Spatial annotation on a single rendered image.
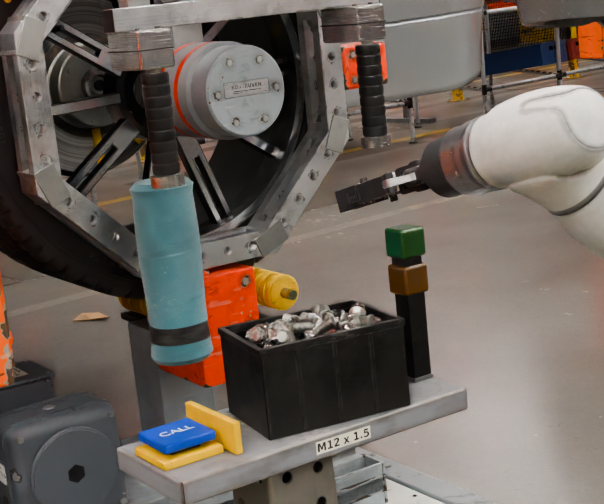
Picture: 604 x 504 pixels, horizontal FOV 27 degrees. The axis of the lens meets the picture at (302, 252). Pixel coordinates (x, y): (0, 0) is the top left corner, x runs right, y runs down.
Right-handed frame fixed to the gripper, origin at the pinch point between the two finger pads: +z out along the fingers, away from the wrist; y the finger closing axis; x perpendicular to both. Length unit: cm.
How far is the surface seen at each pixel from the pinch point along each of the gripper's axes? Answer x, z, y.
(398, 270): 11.0, -3.2, -0.2
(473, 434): 52, 75, -76
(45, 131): -20.3, 28.3, 28.4
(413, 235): 7.0, -5.8, -2.0
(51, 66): -39, 72, 2
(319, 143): -11.1, 27.3, -17.2
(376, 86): -14.7, 3.4, -10.8
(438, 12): -36, 55, -79
